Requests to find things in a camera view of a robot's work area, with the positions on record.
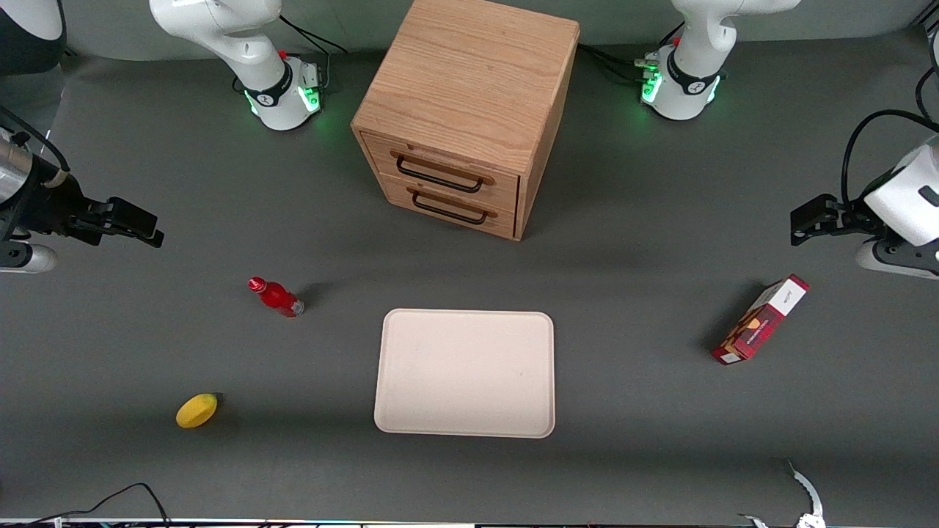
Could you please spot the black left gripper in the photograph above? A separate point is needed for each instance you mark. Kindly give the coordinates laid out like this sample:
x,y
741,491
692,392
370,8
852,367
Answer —
x,y
849,218

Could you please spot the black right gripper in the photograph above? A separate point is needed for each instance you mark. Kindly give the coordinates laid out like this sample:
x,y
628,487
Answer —
x,y
55,207

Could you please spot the red coke bottle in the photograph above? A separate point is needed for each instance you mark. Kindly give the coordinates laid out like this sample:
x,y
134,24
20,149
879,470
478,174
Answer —
x,y
279,297

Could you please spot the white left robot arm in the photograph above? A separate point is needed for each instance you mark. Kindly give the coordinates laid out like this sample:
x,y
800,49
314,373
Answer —
x,y
693,66

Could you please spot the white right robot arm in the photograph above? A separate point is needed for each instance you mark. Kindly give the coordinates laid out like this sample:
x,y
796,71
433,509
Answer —
x,y
242,44

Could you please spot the beige rectangular tray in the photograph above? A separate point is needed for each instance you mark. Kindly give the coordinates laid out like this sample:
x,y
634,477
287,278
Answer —
x,y
465,372

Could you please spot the red and white snack box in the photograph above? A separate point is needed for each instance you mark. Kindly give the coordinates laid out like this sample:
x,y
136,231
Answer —
x,y
759,323

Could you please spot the yellow lemon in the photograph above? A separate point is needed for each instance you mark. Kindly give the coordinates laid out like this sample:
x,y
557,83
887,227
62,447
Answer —
x,y
196,411

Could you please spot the wooden drawer with larger front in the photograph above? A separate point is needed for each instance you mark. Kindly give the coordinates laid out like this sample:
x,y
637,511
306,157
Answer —
x,y
440,165

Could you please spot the wooden drawer with smaller front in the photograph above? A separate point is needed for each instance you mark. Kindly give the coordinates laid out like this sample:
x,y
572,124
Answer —
x,y
455,216

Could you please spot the wooden drawer cabinet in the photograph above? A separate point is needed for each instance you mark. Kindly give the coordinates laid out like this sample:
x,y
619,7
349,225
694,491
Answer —
x,y
469,81

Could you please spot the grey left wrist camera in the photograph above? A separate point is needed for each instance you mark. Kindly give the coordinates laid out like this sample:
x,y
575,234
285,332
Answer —
x,y
891,258

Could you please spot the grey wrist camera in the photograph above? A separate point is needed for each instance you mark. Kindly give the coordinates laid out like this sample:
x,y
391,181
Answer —
x,y
26,258
891,258

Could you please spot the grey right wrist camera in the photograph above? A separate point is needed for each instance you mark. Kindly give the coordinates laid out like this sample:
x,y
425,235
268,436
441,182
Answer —
x,y
26,258

